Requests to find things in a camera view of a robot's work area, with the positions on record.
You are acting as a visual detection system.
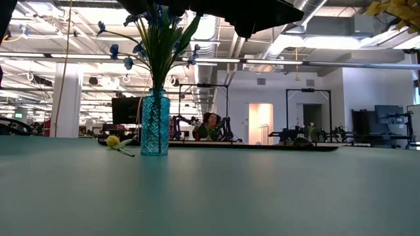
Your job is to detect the yellow artificial blossom bunch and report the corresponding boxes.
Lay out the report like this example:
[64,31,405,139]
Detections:
[366,0,420,33]

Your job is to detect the silver round ventilation duct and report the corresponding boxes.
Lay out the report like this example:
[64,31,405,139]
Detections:
[259,0,329,71]

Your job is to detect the black background robot station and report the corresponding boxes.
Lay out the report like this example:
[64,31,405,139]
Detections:
[268,123,352,147]

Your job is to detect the person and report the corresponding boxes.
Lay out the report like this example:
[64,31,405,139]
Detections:
[193,112,227,142]

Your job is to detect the black background stand frame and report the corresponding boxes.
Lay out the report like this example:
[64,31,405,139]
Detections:
[285,87,332,140]
[178,83,230,142]

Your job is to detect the thin hanging cable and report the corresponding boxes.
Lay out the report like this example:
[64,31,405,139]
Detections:
[54,0,73,138]

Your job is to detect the white screen panel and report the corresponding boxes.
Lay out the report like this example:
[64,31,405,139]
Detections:
[406,104,420,134]

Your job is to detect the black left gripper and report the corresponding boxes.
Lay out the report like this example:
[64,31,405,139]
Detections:
[117,0,305,39]

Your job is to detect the orange lit doorway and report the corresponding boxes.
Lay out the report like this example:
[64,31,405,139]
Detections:
[248,103,274,145]

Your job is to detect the dark desk monitor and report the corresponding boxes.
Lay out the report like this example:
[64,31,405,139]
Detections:
[374,104,404,125]

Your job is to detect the black aluminium table frame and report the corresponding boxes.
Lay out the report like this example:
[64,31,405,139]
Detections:
[97,139,341,152]

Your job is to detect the black background monitor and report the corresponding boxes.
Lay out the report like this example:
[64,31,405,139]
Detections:
[111,96,144,125]

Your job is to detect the black background cabinet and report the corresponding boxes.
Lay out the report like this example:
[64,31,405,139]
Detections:
[351,109,375,135]

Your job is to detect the white pillar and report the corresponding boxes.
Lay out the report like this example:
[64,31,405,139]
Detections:
[50,62,83,138]

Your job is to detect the blue textured glass vase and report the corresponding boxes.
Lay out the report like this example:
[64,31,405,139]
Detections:
[140,87,171,157]

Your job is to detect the grey rectangular air duct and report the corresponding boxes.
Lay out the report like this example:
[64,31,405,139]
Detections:
[282,14,375,37]

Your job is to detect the yellow artificial tulip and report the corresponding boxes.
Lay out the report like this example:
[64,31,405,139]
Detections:
[105,134,142,158]

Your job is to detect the long grey ceiling rail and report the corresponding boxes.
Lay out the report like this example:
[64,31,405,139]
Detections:
[182,57,420,70]

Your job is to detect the green table mat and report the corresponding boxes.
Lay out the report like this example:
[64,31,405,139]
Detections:
[0,136,420,236]

